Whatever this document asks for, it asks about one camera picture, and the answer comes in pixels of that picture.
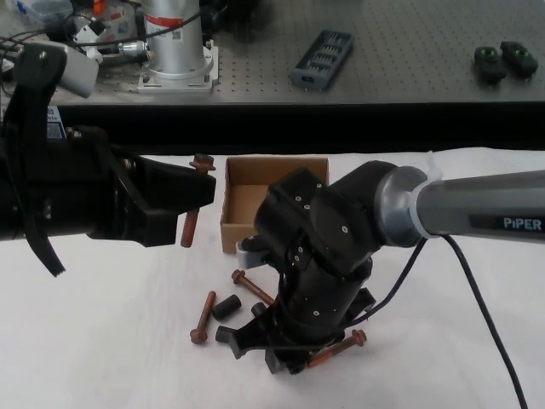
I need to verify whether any copper flanged bolt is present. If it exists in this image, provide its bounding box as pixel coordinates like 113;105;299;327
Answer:
307;328;369;370
189;290;217;347
179;154;217;249
230;268;277;306

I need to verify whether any open cardboard box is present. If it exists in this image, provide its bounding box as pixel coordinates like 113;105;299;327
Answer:
220;156;330;256

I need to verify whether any clear plastic box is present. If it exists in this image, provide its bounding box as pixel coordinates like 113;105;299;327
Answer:
0;0;49;23

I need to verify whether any silver-white machine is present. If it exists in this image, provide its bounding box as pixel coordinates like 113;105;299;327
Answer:
136;0;220;94

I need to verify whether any silver cylindrical connector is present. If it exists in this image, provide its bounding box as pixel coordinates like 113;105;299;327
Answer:
118;40;153;61

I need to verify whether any grey-blue screwdriver bit case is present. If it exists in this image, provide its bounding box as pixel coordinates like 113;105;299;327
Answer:
289;29;356;91

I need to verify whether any metal bench with holes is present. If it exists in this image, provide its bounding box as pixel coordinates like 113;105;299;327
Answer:
0;0;545;106

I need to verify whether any black device with green light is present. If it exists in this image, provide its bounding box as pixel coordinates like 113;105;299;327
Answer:
498;40;539;79
473;43;508;85

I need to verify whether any black flat ribbon cable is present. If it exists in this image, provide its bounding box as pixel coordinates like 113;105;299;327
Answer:
21;199;67;279

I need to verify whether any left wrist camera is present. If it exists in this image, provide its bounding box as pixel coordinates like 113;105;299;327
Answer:
53;42;101;100

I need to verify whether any black cable across machine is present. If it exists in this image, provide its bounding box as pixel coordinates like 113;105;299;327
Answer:
143;7;204;38

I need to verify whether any black round cable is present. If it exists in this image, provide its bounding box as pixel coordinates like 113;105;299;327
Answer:
425;234;531;409

